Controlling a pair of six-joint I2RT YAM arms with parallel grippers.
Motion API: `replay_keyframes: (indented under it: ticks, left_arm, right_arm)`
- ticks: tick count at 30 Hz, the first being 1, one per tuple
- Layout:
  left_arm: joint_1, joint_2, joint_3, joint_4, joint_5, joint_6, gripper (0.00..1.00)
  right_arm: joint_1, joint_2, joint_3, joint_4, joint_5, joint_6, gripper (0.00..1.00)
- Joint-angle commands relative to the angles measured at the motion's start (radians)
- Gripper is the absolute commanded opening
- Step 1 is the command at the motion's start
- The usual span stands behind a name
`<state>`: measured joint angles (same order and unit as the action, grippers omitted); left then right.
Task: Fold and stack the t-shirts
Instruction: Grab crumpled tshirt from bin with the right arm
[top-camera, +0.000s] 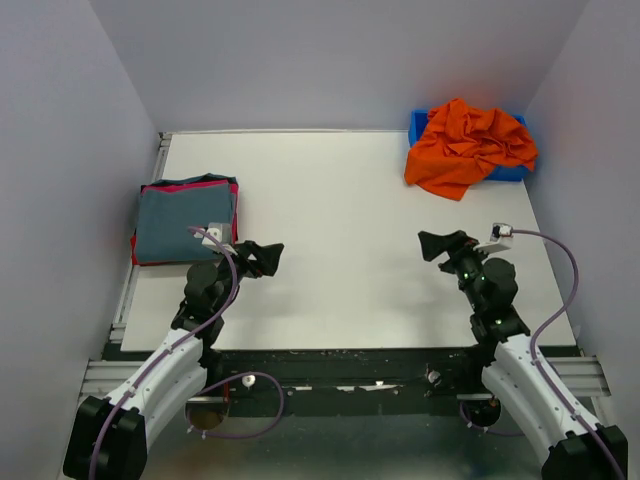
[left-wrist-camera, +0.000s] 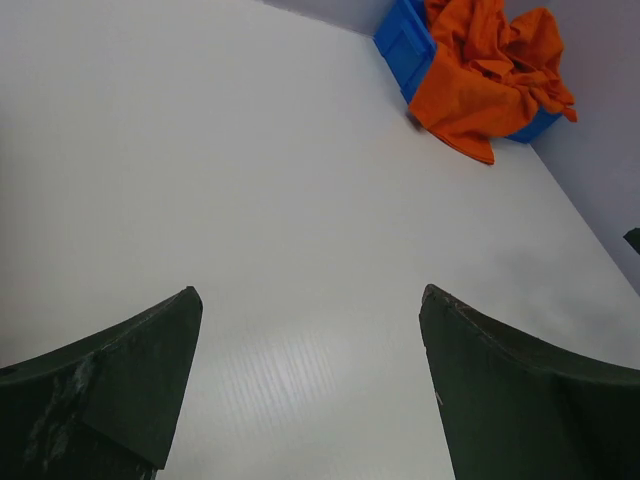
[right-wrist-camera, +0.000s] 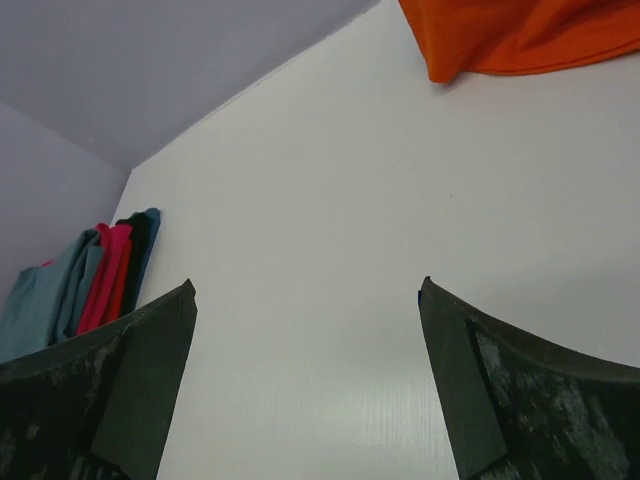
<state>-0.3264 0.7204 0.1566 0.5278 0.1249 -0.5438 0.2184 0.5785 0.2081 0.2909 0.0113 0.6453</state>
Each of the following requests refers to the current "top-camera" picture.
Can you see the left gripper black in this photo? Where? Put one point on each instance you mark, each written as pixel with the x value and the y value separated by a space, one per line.
pixel 267 258

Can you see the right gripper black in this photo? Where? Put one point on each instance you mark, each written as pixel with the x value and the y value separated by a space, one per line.
pixel 457 242

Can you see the orange t shirt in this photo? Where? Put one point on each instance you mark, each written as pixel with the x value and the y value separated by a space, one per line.
pixel 462 145

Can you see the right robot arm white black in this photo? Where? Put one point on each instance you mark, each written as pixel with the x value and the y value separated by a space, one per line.
pixel 568 440

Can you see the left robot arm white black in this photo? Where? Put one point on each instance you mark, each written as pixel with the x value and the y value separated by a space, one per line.
pixel 111 436

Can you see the folded dark teal t shirt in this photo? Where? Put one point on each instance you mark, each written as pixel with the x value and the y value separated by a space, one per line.
pixel 208 177

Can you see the folded grey-blue t shirt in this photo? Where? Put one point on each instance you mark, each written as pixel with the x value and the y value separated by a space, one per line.
pixel 164 219

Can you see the blue plastic bin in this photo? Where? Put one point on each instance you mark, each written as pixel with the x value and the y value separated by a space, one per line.
pixel 418 121

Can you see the folded red t shirt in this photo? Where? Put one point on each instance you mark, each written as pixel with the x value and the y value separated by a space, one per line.
pixel 133 243

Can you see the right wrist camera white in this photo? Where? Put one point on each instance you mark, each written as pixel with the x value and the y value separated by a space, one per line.
pixel 501 239

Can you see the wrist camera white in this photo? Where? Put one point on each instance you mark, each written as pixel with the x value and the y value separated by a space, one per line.
pixel 218 236
pixel 501 239

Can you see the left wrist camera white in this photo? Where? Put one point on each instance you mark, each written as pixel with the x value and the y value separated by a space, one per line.
pixel 218 236

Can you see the black mounting base rail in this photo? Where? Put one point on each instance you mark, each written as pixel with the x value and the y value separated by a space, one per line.
pixel 350 382

